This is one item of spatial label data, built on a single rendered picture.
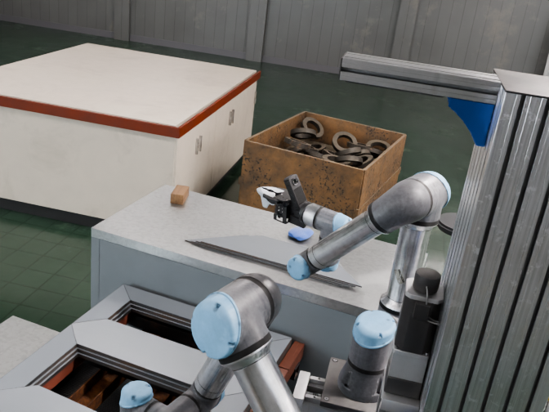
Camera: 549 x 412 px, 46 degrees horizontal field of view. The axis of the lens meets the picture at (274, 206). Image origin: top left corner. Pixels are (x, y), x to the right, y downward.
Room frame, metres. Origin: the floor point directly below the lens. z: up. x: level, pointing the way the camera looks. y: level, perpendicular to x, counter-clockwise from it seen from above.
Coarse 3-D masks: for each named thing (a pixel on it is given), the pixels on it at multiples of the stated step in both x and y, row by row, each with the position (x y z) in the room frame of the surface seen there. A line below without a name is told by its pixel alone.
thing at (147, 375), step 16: (128, 304) 2.16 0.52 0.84; (160, 320) 2.11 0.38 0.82; (176, 320) 2.09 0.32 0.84; (80, 352) 1.84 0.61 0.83; (96, 352) 1.82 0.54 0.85; (48, 368) 1.71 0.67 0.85; (64, 368) 1.76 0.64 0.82; (112, 368) 1.79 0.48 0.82; (128, 368) 1.78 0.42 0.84; (144, 368) 1.77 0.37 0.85; (32, 384) 1.63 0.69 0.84; (160, 384) 1.73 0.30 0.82; (176, 384) 1.72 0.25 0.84
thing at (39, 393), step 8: (32, 392) 1.58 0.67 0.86; (40, 392) 1.58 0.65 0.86; (48, 392) 1.59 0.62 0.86; (24, 400) 1.54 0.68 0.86; (32, 400) 1.55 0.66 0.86; (40, 400) 1.55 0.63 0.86; (48, 400) 1.55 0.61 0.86; (16, 408) 1.50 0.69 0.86; (24, 408) 1.51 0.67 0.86; (32, 408) 1.51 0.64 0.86; (40, 408) 1.52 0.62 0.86
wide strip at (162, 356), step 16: (96, 320) 2.00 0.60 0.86; (112, 320) 2.01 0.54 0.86; (80, 336) 1.89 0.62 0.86; (96, 336) 1.91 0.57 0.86; (112, 336) 1.92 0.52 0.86; (128, 336) 1.93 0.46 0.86; (144, 336) 1.94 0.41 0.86; (112, 352) 1.82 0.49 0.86; (128, 352) 1.84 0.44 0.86; (144, 352) 1.85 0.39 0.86; (160, 352) 1.86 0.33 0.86; (176, 352) 1.87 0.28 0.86; (192, 352) 1.88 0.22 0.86; (160, 368) 1.77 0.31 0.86; (176, 368) 1.78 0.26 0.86; (192, 368) 1.79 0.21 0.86
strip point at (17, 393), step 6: (0, 390) 1.57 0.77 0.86; (6, 390) 1.57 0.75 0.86; (12, 390) 1.58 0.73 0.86; (18, 390) 1.58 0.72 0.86; (24, 390) 1.58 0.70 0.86; (30, 390) 1.59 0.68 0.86; (0, 396) 1.54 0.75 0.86; (6, 396) 1.54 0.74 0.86; (12, 396) 1.55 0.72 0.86; (18, 396) 1.55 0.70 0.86; (0, 402) 1.52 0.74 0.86; (6, 402) 1.52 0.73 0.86; (12, 402) 1.52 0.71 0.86; (0, 408) 1.49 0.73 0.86; (6, 408) 1.50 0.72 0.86
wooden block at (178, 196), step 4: (176, 188) 2.78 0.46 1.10; (180, 188) 2.79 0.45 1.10; (184, 188) 2.79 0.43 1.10; (188, 188) 2.81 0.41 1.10; (172, 192) 2.73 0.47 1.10; (176, 192) 2.73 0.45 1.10; (180, 192) 2.74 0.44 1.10; (184, 192) 2.74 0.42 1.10; (188, 192) 2.81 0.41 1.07; (172, 196) 2.71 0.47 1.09; (176, 196) 2.71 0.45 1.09; (180, 196) 2.71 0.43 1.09; (184, 196) 2.72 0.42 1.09; (172, 200) 2.71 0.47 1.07; (176, 200) 2.71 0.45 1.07; (180, 200) 2.71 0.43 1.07; (184, 200) 2.73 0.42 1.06
